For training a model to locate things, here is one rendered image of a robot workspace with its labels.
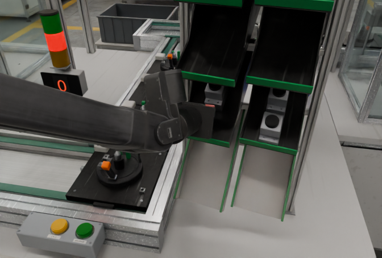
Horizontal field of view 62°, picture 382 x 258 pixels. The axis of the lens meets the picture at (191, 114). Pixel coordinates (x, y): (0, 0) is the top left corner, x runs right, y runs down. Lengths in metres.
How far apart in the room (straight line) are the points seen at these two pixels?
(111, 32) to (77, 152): 1.88
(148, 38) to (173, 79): 1.53
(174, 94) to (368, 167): 1.19
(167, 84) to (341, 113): 1.16
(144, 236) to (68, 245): 0.19
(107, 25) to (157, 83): 2.41
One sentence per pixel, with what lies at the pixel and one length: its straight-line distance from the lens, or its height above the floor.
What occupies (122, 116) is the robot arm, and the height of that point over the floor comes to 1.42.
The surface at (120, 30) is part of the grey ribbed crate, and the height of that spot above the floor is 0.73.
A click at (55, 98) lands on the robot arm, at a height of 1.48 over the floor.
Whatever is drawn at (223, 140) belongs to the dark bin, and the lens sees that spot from 0.76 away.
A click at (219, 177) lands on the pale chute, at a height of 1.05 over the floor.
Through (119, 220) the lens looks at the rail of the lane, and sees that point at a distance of 0.91.
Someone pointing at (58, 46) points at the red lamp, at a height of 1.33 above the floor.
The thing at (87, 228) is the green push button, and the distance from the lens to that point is 0.90.
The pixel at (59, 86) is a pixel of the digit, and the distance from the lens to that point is 1.04.
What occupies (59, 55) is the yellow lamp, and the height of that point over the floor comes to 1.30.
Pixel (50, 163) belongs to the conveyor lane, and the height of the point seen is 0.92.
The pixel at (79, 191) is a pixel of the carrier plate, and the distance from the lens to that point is 1.00.
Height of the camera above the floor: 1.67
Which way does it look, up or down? 34 degrees down
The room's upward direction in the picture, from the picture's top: straight up
